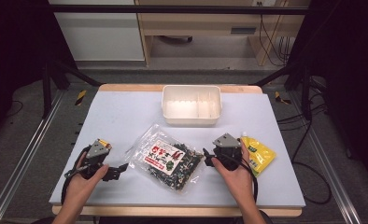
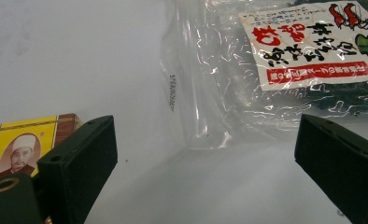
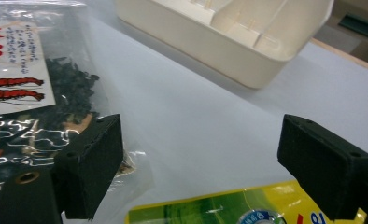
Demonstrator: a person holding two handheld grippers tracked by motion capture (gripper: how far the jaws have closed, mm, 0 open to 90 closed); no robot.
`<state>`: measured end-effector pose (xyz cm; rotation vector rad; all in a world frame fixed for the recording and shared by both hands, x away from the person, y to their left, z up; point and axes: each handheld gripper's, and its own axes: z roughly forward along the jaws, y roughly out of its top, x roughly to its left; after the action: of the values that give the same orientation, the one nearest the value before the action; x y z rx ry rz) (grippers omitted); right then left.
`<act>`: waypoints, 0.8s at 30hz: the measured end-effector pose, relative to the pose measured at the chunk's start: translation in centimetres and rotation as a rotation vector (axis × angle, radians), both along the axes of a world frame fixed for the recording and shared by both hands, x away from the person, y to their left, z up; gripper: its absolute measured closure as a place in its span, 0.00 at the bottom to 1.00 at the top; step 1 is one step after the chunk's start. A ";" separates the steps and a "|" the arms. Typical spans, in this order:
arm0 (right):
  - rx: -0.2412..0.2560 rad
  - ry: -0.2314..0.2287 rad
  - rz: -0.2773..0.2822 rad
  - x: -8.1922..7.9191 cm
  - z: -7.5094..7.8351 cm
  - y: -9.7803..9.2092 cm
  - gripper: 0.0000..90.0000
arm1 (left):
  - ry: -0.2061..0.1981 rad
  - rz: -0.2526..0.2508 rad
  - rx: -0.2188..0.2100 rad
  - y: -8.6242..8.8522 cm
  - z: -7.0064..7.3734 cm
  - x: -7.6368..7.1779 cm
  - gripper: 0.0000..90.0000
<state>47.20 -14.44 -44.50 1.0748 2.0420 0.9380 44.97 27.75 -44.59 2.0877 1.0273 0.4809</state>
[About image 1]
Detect clear dried seaweed packet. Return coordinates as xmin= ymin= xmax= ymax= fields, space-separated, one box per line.
xmin=124 ymin=123 xmax=205 ymax=194

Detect person's right hand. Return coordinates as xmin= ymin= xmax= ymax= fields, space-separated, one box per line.
xmin=210 ymin=138 xmax=256 ymax=200

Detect yellow spout pouch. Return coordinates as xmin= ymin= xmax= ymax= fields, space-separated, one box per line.
xmin=240 ymin=131 xmax=277 ymax=178

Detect thin black floor cable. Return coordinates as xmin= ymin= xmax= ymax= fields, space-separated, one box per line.
xmin=4 ymin=100 xmax=24 ymax=119

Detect white divided plastic container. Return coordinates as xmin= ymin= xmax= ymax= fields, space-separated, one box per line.
xmin=161 ymin=84 xmax=222 ymax=127

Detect aluminium floor rail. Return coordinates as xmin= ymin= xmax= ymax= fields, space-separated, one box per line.
xmin=0 ymin=90 xmax=66 ymax=224
xmin=289 ymin=90 xmax=362 ymax=224

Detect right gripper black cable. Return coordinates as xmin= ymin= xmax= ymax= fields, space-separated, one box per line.
xmin=225 ymin=153 xmax=260 ymax=203

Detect white foam mat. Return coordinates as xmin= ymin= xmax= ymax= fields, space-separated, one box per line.
xmin=49 ymin=91 xmax=306 ymax=208

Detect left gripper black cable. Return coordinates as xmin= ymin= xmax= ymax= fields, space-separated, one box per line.
xmin=60 ymin=146 xmax=92 ymax=206

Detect hanging black cables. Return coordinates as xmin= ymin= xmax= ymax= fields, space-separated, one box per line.
xmin=259 ymin=3 xmax=295 ymax=67

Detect yellow black tape strip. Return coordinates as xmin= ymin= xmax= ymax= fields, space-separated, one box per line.
xmin=75 ymin=90 xmax=88 ymax=106
xmin=274 ymin=91 xmax=292 ymax=105

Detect black horizontal frame bar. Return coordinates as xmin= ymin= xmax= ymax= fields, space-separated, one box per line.
xmin=48 ymin=4 xmax=309 ymax=16

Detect white cabinet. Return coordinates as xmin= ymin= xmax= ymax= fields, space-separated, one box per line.
xmin=48 ymin=0 xmax=146 ymax=62

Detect light wooden desk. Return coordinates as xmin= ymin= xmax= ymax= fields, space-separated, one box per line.
xmin=134 ymin=0 xmax=311 ymax=67

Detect black curtain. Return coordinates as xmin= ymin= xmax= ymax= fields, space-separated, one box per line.
xmin=284 ymin=0 xmax=368 ymax=190
xmin=0 ymin=0 xmax=78 ymax=144

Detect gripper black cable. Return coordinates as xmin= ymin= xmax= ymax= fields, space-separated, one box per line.
xmin=225 ymin=153 xmax=260 ymax=203
xmin=60 ymin=146 xmax=92 ymax=206

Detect person's left hand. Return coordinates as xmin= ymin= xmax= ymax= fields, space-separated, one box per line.
xmin=64 ymin=152 xmax=110 ymax=203

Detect grey desk label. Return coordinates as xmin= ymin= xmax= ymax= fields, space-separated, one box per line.
xmin=230 ymin=27 xmax=257 ymax=35

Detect black metal stand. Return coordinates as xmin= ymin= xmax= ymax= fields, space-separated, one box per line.
xmin=41 ymin=59 xmax=103 ymax=119
xmin=253 ymin=60 xmax=314 ymax=120

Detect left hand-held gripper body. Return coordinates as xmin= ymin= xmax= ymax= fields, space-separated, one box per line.
xmin=64 ymin=139 xmax=111 ymax=181

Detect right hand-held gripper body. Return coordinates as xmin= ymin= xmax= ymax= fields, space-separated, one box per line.
xmin=212 ymin=133 xmax=244 ymax=172

